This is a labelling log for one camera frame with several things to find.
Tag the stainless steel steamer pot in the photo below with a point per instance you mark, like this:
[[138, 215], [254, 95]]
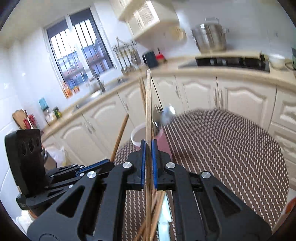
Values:
[[210, 37]]

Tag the black kettle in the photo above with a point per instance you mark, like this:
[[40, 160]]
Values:
[[149, 59]]

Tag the orange dish soap bottle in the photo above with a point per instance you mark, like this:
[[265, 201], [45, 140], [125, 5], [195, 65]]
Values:
[[66, 90]]

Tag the white bowl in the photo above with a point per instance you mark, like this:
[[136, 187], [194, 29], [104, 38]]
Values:
[[276, 61]]

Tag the stainless steel sink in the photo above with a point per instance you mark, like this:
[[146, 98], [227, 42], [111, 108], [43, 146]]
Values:
[[99, 95]]

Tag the wall utensil rack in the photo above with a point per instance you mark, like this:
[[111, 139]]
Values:
[[124, 46]]

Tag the metal spoon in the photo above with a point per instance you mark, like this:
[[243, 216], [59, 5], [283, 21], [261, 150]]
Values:
[[170, 110]]

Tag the beige board under pot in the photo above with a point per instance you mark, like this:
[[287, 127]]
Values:
[[231, 54]]

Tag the cream kitchen base cabinets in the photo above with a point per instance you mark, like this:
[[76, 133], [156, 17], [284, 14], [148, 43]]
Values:
[[242, 97]]

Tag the small green jar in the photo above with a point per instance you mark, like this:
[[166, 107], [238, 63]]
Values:
[[57, 112]]

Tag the orange bag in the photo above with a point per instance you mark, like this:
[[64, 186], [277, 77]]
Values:
[[290, 207]]

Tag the single long wooden chopstick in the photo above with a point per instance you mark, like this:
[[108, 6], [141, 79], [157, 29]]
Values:
[[120, 136], [149, 104]]

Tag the red utensil holder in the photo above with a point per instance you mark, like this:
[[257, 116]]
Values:
[[31, 121]]

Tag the black gas stove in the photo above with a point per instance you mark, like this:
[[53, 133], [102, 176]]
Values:
[[231, 62]]

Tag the wooden cutting board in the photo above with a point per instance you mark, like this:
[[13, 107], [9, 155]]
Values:
[[18, 118]]

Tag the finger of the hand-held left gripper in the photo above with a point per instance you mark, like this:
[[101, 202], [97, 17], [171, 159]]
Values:
[[92, 165], [101, 168]]

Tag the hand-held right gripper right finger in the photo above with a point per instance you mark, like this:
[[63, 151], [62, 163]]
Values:
[[154, 162]]

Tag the steel kitchen faucet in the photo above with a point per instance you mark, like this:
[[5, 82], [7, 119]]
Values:
[[99, 81]]

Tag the bundle of wooden chopsticks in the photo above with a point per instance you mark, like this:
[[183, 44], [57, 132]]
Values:
[[143, 97]]

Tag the small yellow lid jar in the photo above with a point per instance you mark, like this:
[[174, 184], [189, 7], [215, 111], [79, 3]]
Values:
[[76, 89]]

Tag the brown polka dot tablecloth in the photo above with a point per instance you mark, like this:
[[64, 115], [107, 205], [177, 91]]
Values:
[[219, 162]]

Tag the red container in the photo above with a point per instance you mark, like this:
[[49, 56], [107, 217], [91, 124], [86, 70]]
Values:
[[160, 57]]

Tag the small cream lattice door cabinet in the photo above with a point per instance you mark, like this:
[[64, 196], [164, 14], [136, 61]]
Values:
[[148, 18]]

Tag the barred kitchen window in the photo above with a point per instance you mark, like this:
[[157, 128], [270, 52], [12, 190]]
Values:
[[81, 46]]

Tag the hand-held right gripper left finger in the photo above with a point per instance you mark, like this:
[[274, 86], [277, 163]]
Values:
[[143, 162]]

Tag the white plastic bag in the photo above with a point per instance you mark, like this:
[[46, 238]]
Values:
[[57, 156]]

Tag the pink utensil holder cup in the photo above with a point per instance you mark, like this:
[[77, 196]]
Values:
[[165, 143]]

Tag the clear bottle blue cap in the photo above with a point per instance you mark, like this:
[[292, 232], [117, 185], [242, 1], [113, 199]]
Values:
[[48, 115]]

